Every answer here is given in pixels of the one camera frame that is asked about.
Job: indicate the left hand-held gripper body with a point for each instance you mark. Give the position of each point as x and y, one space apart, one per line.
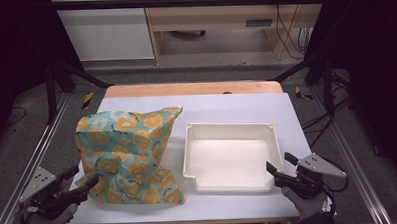
39 184

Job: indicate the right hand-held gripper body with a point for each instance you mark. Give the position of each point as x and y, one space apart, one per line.
308 174

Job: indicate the white plastic tray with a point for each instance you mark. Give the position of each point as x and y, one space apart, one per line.
231 157

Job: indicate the teal orange-print cloth bag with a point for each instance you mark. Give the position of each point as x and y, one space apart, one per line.
128 151

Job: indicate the person's right hand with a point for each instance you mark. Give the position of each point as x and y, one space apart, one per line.
306 205

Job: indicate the white table cover sheet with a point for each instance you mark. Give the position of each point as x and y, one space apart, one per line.
219 108

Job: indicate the black curtain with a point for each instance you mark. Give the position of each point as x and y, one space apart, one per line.
374 52
14 48

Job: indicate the white cabinet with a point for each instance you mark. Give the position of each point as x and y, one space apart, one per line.
110 35

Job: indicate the light wooden desk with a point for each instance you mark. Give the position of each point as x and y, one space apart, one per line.
209 16

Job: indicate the aluminium floor rail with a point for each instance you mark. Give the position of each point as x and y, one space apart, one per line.
351 160
31 164

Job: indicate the black metal frame stand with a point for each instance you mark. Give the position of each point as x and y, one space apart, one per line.
327 87
51 93

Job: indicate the black horizontal frame bar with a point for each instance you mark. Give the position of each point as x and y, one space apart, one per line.
182 2

